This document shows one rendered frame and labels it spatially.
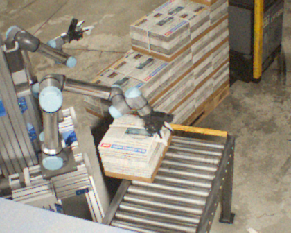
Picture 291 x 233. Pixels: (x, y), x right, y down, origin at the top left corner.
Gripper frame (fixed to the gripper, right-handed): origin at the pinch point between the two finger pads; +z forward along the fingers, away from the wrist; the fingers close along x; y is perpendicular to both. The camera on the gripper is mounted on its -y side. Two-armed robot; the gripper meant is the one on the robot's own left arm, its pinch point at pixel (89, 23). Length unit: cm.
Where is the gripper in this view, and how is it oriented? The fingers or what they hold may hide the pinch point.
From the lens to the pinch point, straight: 333.3
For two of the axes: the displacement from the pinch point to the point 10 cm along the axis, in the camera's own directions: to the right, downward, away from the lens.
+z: 7.3, -4.9, 4.8
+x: 6.9, 5.1, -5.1
